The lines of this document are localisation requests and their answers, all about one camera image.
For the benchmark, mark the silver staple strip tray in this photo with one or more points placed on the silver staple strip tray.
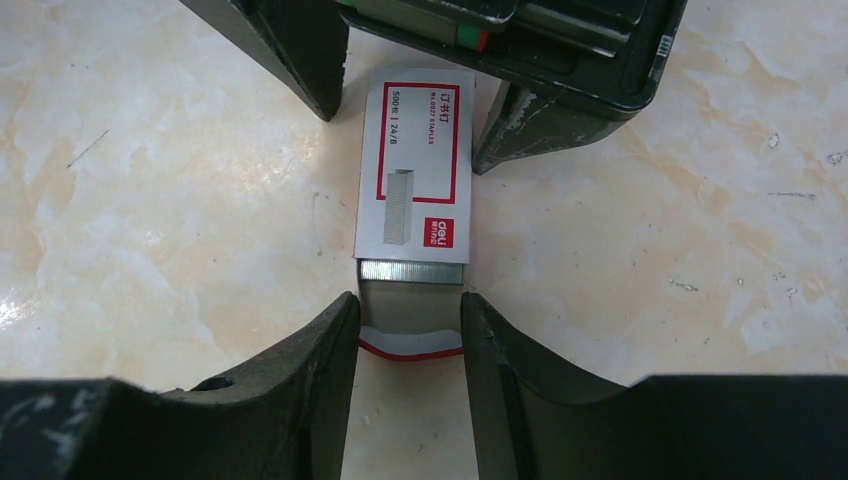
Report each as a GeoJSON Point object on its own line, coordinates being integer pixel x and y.
{"type": "Point", "coordinates": [410, 310]}

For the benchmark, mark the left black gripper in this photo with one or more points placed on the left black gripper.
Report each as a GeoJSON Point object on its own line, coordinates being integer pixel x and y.
{"type": "Point", "coordinates": [602, 57]}

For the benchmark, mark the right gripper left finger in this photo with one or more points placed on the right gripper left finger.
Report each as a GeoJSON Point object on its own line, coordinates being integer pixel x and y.
{"type": "Point", "coordinates": [282, 414]}

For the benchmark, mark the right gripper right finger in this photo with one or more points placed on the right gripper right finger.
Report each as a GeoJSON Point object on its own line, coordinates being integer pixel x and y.
{"type": "Point", "coordinates": [536, 415]}

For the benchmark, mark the red white staple box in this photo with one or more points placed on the red white staple box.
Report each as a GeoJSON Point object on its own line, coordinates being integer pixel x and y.
{"type": "Point", "coordinates": [414, 199]}

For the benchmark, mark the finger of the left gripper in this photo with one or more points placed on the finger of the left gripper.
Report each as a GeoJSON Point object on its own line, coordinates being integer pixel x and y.
{"type": "Point", "coordinates": [303, 43]}

